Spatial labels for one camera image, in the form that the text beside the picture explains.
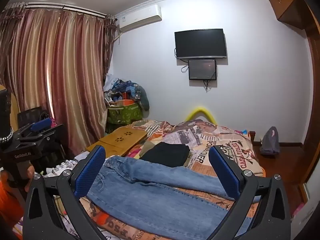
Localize wooden overhead cabinet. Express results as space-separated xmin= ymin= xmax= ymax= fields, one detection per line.
xmin=269 ymin=0 xmax=310 ymax=30

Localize grey bag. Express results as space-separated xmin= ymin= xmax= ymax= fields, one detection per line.
xmin=259 ymin=126 xmax=280 ymax=155

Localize yellow curved foam bar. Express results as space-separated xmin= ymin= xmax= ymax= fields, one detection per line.
xmin=184 ymin=105 xmax=218 ymax=125

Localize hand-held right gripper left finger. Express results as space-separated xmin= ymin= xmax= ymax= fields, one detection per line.
xmin=24 ymin=145 xmax=110 ymax=240

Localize black mesh chair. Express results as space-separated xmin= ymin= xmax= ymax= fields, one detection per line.
xmin=17 ymin=106 xmax=50 ymax=130

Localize black wall television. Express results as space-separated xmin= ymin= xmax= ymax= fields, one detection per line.
xmin=174 ymin=29 xmax=227 ymax=60

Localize pile of mixed clothes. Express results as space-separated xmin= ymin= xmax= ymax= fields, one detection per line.
xmin=104 ymin=74 xmax=150 ymax=110

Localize printed blanket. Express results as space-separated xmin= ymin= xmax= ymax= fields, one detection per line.
xmin=52 ymin=119 xmax=267 ymax=240

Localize black folded clothing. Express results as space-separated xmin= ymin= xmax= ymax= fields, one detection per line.
xmin=140 ymin=142 xmax=191 ymax=168

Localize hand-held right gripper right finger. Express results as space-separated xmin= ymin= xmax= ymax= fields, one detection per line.
xmin=209 ymin=145 xmax=292 ymax=240

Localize blue denim pants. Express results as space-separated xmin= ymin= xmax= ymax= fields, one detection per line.
xmin=86 ymin=155 xmax=262 ymax=240

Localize white air conditioner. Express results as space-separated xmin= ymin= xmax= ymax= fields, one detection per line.
xmin=115 ymin=4 xmax=162 ymax=33

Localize green storage box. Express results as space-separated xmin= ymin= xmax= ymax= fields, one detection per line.
xmin=106 ymin=102 xmax=143 ymax=125

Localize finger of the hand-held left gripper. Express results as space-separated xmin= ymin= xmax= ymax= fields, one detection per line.
xmin=16 ymin=118 xmax=58 ymax=142

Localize small black wall monitor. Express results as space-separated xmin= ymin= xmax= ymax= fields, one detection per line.
xmin=188 ymin=59 xmax=217 ymax=81

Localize person's left hand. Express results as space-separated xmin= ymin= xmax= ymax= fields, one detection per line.
xmin=24 ymin=165 xmax=36 ymax=193

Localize person's left forearm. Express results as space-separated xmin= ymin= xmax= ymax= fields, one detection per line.
xmin=0 ymin=170 xmax=27 ymax=230

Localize white curtain rail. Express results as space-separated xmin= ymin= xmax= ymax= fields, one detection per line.
xmin=5 ymin=2 xmax=118 ymax=20

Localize white furniture panel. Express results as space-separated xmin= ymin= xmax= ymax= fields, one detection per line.
xmin=291 ymin=180 xmax=314 ymax=220

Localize wooden lap desk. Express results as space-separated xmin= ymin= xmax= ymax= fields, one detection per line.
xmin=86 ymin=129 xmax=148 ymax=158

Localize striped pink curtain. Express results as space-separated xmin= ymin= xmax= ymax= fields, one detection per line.
xmin=0 ymin=4 xmax=118 ymax=153

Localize wooden door frame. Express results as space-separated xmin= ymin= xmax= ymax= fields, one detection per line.
xmin=299 ymin=0 xmax=320 ymax=205

